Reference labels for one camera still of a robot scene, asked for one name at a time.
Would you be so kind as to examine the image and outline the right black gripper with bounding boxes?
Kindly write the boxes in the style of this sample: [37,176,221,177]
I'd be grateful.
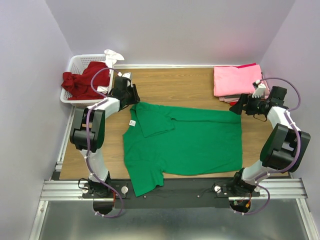
[228,93,265,116]

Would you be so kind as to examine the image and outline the green t shirt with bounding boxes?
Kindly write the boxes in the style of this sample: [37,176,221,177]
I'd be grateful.
[123,102,243,197]

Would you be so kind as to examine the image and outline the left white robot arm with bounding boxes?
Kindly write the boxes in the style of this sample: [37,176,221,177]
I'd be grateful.
[70,72,140,198]

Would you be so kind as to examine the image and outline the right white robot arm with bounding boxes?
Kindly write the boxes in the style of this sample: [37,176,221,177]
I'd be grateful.
[227,86,311,196]

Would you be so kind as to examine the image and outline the folded shirts stack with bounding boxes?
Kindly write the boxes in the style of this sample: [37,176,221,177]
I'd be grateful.
[218,62,272,106]

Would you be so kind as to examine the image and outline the white t shirt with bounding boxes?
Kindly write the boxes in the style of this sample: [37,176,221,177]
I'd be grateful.
[97,49,125,95]

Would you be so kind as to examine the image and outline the dark red t shirt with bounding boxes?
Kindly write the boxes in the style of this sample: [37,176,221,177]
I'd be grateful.
[61,61,110,101]

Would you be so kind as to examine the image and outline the white plastic laundry basket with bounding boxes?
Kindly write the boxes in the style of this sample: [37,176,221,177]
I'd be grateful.
[60,54,115,106]

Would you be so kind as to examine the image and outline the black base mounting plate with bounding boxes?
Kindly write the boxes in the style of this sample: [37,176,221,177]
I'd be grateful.
[78,177,260,213]

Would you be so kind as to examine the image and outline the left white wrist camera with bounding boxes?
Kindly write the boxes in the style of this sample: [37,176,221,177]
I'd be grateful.
[117,72,132,80]

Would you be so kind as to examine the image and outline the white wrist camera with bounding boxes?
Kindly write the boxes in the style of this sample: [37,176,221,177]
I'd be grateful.
[117,72,132,80]
[252,79,269,99]

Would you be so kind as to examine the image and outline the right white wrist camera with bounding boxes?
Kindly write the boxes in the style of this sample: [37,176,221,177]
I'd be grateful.
[252,79,269,99]

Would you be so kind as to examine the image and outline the aluminium frame rail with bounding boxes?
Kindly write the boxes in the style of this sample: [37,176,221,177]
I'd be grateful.
[28,107,313,240]

